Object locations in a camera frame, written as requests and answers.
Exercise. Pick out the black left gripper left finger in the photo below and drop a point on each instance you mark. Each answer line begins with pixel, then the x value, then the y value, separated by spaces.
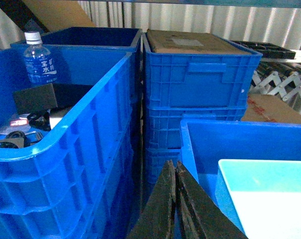
pixel 157 220

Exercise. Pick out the black compartment tray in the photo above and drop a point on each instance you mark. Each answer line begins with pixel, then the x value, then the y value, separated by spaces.
pixel 269 50

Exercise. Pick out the blue crate under teal bin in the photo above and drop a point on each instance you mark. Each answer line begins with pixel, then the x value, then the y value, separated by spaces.
pixel 206 142

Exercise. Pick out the lower blue stacked crate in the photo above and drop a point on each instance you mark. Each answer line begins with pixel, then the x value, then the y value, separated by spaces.
pixel 162 137

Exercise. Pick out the blue crate at left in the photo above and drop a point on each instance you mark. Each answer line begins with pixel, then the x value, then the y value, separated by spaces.
pixel 76 182

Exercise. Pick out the brown cardboard sheet on crate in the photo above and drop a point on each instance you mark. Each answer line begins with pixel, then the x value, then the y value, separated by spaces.
pixel 190 43

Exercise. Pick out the dark blue crate at back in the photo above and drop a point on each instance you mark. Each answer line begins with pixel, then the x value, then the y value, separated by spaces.
pixel 98 38

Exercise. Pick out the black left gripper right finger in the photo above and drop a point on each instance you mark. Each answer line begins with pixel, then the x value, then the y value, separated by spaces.
pixel 199 216

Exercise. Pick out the expandable roller conveyor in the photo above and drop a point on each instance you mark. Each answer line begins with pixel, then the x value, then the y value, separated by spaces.
pixel 280 79

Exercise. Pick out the light teal plastic bin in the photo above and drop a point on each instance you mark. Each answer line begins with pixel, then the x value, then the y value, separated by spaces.
pixel 261 197

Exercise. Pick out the black foam block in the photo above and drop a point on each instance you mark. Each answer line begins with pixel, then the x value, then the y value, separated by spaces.
pixel 35 99

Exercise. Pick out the blue crate with cardboard lid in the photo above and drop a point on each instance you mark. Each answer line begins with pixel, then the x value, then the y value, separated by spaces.
pixel 176 80

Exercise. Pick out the clear water bottle blue label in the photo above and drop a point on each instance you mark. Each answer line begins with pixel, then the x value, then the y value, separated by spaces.
pixel 38 60

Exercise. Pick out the brown cardboard box red print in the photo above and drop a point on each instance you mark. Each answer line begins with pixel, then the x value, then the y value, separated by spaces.
pixel 267 108

